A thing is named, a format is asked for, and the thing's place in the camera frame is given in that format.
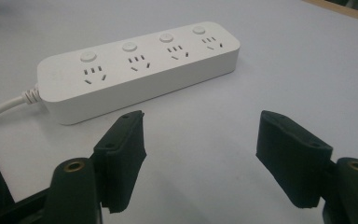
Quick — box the white power strip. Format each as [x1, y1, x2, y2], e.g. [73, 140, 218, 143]
[36, 21, 241, 126]

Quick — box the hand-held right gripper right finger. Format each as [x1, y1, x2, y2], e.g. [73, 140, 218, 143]
[255, 109, 334, 209]

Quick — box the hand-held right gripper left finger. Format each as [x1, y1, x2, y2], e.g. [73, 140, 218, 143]
[90, 109, 147, 215]

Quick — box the white power strip cable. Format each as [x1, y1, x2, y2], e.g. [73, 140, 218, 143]
[0, 87, 42, 127]

